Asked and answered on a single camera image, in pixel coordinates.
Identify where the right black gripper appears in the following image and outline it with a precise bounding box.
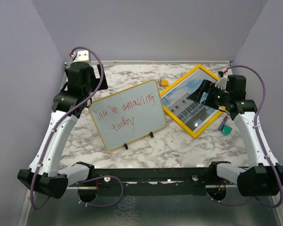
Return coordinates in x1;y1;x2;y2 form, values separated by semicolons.
189;79;232;110

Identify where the small whiteboard yellow rim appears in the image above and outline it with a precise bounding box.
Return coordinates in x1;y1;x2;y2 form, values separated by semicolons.
89;80;166;151

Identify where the yellow picture frame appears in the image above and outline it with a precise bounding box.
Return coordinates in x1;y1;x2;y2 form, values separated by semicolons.
159;64;226;140

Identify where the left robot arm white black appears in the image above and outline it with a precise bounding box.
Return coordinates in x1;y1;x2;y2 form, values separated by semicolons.
17;62;108;199

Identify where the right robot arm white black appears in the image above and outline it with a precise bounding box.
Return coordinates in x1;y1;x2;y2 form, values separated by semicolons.
188;75;283;196

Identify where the photo of white building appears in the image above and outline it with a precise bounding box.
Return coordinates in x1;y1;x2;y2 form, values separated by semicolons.
160;68;222;133

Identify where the yellow grey eraser block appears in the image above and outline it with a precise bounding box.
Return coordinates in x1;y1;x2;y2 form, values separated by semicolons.
158;80;168;87

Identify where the teal green cube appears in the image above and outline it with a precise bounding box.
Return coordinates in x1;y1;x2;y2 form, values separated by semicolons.
221;125;232;136

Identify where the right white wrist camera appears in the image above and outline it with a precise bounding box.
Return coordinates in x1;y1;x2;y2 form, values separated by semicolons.
215;76;228;91

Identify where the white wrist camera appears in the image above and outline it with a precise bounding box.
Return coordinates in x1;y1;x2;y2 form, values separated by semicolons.
215;76;228;91
74;50;91;64

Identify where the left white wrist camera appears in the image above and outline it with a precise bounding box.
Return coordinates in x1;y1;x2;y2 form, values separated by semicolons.
74;50;91;64

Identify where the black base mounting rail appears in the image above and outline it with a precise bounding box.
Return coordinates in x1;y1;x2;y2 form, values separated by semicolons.
71;167;223;197

